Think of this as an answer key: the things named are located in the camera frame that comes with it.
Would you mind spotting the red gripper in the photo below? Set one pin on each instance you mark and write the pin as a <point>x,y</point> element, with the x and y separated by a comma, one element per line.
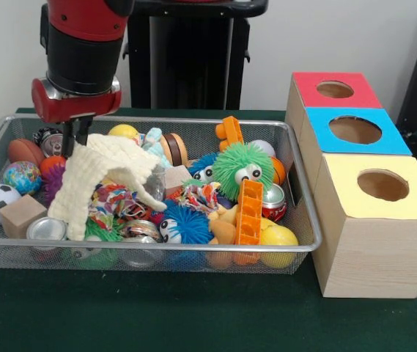
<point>76,108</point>

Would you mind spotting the cream knitted cloth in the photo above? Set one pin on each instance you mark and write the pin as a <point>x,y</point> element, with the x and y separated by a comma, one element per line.
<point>80,183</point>

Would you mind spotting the crushed clear plastic bottle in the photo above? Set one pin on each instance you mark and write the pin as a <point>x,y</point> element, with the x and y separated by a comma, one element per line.
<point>156,185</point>

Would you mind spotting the green spiky toy with eyes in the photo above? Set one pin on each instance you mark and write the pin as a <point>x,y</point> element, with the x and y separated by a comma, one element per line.
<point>234,161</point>

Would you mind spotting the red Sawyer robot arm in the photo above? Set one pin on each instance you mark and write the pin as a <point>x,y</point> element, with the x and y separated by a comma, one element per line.
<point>83,47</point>

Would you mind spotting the silver mesh bin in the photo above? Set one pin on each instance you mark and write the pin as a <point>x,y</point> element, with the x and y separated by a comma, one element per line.
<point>303,227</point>

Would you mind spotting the wooden box with three holes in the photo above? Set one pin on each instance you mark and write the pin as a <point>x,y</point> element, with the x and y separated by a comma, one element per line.
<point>376,256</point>

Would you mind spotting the yellow ball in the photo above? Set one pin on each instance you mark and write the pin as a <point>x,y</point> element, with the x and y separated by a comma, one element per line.
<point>122,132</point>
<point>279,238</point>

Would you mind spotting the colourful globe ball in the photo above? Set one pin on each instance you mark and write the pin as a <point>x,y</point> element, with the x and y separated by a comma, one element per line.
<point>23,177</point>

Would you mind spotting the blue spiky toy with eyes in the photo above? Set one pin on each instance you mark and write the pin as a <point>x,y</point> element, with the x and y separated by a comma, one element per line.
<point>188,223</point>

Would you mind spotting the orange plastic building block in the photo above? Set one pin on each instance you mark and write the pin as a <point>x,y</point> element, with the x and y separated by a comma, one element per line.
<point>230,132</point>
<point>249,216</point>

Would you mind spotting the orange toy basketball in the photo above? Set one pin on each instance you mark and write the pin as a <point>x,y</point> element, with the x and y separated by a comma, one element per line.
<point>279,170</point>

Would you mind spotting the dark green table cloth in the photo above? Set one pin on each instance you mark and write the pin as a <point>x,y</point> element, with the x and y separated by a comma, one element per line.
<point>193,311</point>

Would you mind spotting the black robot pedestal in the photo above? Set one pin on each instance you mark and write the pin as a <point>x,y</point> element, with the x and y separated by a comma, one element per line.
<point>193,55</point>

